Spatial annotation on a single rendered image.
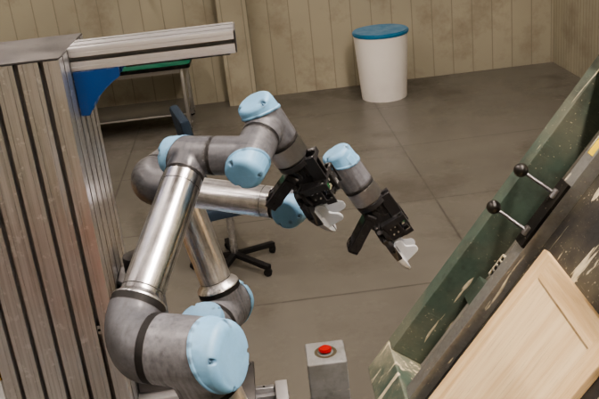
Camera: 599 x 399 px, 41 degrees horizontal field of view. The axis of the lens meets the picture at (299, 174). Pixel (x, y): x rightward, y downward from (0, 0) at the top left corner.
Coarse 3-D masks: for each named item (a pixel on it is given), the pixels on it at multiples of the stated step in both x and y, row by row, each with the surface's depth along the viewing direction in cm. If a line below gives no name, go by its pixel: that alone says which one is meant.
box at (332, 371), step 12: (312, 348) 246; (336, 348) 245; (312, 360) 241; (324, 360) 240; (336, 360) 239; (312, 372) 239; (324, 372) 240; (336, 372) 240; (348, 372) 240; (312, 384) 241; (324, 384) 241; (336, 384) 241; (348, 384) 241; (312, 396) 242; (324, 396) 243; (336, 396) 243; (348, 396) 243
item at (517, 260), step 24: (576, 168) 205; (576, 192) 204; (552, 216) 206; (504, 264) 213; (528, 264) 210; (504, 288) 212; (480, 312) 214; (456, 336) 217; (432, 360) 222; (432, 384) 222
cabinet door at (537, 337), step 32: (544, 256) 202; (544, 288) 196; (576, 288) 186; (512, 320) 201; (544, 320) 190; (576, 320) 178; (480, 352) 207; (512, 352) 195; (544, 352) 183; (576, 352) 174; (448, 384) 212; (480, 384) 200; (512, 384) 188; (544, 384) 178; (576, 384) 168
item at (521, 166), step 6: (516, 168) 208; (522, 168) 207; (528, 168) 208; (516, 174) 208; (522, 174) 208; (528, 174) 208; (534, 180) 208; (546, 186) 207; (552, 192) 206; (558, 192) 205; (552, 198) 206
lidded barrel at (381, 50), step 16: (352, 32) 823; (368, 32) 809; (384, 32) 801; (400, 32) 797; (368, 48) 801; (384, 48) 796; (400, 48) 803; (368, 64) 808; (384, 64) 803; (400, 64) 809; (368, 80) 817; (384, 80) 810; (400, 80) 816; (368, 96) 825; (384, 96) 817; (400, 96) 823
